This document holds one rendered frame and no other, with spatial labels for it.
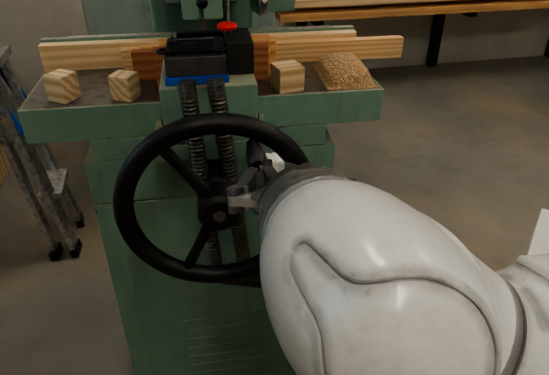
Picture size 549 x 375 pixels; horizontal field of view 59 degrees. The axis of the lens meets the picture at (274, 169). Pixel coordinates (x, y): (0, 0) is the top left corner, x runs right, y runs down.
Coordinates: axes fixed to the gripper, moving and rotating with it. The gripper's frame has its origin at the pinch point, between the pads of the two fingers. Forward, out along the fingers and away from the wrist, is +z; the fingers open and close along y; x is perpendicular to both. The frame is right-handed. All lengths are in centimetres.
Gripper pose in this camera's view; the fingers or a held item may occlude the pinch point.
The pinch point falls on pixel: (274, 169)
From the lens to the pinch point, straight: 59.1
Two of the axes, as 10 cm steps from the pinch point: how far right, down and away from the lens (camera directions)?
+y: -9.9, 0.8, -1.3
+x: 0.5, 9.8, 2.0
